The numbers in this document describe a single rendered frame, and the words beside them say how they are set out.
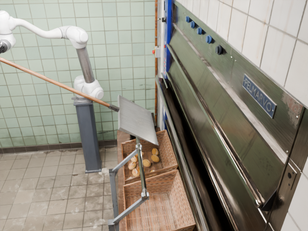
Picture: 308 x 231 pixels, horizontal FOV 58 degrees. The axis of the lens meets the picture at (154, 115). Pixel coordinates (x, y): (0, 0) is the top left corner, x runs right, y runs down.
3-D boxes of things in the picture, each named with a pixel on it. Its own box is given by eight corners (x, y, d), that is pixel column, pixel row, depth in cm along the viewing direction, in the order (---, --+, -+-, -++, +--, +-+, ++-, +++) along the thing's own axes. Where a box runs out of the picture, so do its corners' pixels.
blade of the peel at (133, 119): (118, 129, 211) (119, 127, 210) (117, 96, 258) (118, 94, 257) (158, 145, 224) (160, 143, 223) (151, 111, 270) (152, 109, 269)
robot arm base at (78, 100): (72, 96, 316) (71, 91, 313) (92, 95, 319) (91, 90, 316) (70, 103, 301) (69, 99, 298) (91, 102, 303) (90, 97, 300)
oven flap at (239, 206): (170, 74, 257) (178, 54, 248) (252, 256, 105) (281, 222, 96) (165, 73, 256) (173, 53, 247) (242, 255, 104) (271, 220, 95)
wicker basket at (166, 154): (166, 149, 300) (167, 128, 285) (178, 188, 252) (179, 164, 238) (121, 154, 293) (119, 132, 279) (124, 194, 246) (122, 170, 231)
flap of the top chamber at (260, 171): (171, 46, 244) (179, 25, 235) (267, 210, 92) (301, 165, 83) (166, 45, 242) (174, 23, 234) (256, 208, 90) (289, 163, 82)
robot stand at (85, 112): (86, 162, 369) (75, 95, 317) (101, 161, 372) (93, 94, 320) (85, 173, 352) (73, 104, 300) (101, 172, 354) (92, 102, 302)
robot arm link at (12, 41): (-1, 51, 223) (-5, 34, 216) (5, 45, 236) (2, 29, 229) (13, 51, 224) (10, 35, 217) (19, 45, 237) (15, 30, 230)
